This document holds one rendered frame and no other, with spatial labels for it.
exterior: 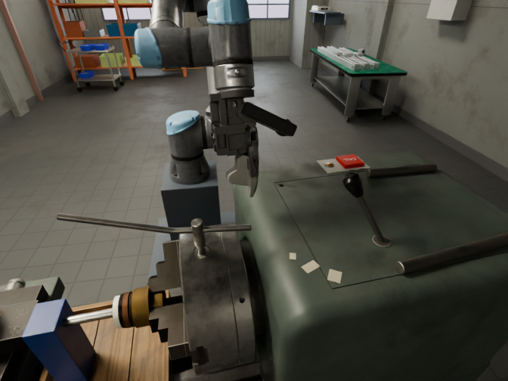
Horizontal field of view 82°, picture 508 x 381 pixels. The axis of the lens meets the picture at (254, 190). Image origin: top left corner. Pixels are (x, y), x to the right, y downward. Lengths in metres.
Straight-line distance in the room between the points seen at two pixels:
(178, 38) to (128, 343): 0.77
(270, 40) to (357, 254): 9.21
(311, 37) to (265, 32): 1.60
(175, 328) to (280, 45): 9.37
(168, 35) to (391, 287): 0.62
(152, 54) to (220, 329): 0.55
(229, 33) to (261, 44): 9.06
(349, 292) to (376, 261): 0.10
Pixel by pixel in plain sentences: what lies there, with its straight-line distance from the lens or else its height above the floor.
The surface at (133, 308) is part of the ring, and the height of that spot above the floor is 1.11.
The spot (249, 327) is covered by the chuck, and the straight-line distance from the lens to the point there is 0.61.
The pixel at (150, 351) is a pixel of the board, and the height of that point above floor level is 0.89.
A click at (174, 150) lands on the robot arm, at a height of 1.22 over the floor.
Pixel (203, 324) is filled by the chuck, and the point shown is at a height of 1.17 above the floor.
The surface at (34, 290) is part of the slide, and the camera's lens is 1.08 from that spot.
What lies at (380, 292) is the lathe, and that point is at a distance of 0.56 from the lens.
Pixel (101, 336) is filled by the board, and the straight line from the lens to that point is 1.00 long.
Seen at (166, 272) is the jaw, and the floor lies 1.15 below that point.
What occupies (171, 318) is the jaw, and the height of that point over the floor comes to 1.11.
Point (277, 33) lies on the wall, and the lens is 9.68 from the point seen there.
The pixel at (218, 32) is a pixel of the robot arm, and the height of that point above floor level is 1.61.
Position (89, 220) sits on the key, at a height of 1.34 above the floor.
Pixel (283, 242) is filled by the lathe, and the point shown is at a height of 1.25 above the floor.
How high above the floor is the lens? 1.67
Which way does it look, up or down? 34 degrees down
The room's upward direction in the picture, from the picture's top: straight up
